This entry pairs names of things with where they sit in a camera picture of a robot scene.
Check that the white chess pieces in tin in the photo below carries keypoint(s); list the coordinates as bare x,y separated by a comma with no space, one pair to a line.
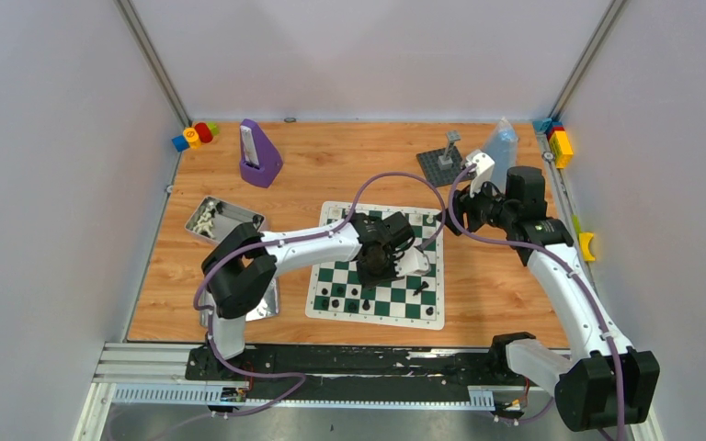
204,223

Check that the blue plastic bag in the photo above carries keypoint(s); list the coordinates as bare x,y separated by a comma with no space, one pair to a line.
502,146

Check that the purple metronome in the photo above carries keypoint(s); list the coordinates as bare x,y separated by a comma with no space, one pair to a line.
260,161

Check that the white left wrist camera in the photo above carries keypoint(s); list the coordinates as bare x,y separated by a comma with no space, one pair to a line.
413,262

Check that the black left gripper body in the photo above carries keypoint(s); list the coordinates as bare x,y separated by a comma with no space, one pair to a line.
386,258

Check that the green white chess board mat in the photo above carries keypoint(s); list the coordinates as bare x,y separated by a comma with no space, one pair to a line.
334,292

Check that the silver tin lid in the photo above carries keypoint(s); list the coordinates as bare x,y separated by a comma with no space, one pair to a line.
267,308

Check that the colourful toy block stack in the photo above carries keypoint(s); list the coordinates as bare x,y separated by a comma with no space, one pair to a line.
195,136

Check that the grey lego baseplate with tower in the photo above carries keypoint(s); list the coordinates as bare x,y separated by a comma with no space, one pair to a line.
441,166

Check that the yellow curved block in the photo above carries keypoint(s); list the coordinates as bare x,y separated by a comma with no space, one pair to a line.
585,243

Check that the yellow red blue duplo bricks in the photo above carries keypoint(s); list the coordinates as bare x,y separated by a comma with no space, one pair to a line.
558,140

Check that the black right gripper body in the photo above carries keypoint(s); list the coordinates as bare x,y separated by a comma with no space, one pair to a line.
483,209

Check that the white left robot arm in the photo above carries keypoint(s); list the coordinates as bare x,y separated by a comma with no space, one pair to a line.
240,269

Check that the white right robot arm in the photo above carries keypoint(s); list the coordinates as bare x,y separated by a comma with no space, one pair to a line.
605,382

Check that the silver tin box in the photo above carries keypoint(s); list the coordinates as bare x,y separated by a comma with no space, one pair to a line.
227,217

